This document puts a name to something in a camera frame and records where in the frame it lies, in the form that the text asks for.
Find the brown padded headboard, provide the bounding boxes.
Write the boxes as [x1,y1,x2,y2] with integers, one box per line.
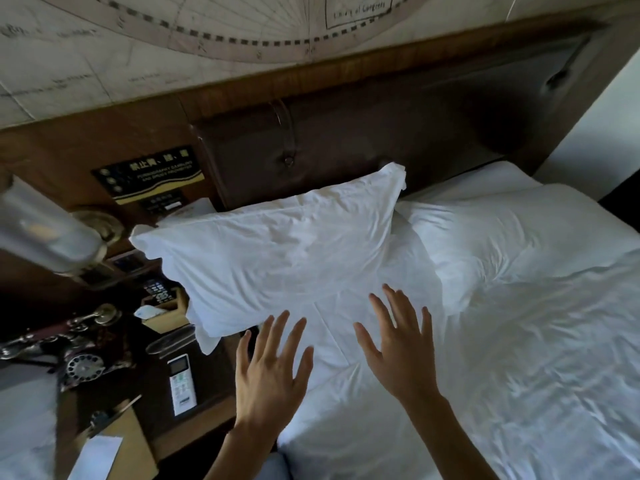
[191,32,603,211]

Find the person's left forearm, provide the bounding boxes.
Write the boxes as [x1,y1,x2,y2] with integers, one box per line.
[202,419,291,480]

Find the white pillow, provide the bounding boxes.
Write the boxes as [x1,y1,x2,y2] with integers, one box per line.
[129,162,443,356]
[394,182,640,316]

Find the person's left hand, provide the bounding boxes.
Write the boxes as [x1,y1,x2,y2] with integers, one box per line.
[234,311,315,426]

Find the white duvet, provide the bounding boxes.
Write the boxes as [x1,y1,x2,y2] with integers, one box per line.
[276,250,640,480]

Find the wooden headboard panel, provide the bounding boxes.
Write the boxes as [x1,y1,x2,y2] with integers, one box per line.
[0,14,640,290]

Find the black keypad remote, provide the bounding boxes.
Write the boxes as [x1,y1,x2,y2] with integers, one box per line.
[142,279,173,304]

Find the dark wooden nightstand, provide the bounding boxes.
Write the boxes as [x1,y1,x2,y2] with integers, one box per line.
[55,282,281,468]

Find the wooden holder box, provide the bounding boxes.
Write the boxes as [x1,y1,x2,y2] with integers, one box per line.
[134,287,193,335]

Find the white paper sheet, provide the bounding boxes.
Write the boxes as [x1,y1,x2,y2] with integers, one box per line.
[74,435,124,480]

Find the vintage rotary telephone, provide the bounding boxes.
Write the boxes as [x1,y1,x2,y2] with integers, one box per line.
[0,303,135,393]

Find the clear glass tray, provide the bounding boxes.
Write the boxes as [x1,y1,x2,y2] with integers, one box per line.
[145,325,197,356]

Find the brown leather folder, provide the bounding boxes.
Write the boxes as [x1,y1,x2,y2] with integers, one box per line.
[74,402,161,480]

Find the person's right forearm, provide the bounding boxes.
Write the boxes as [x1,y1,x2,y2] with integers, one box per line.
[399,391,506,480]

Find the old map wall print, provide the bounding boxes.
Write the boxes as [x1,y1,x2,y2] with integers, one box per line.
[0,0,640,130]

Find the black and gold sign plate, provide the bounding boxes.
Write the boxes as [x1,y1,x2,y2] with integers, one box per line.
[91,146,206,206]

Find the white remote control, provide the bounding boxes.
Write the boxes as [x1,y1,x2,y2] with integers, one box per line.
[166,353,198,417]

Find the white cloth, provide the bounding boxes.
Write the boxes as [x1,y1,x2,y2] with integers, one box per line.
[0,365,60,480]

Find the person's right hand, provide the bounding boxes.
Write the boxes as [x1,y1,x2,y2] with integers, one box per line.
[353,283,442,403]

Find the silver lamp shade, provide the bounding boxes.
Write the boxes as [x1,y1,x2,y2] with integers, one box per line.
[0,176,108,278]

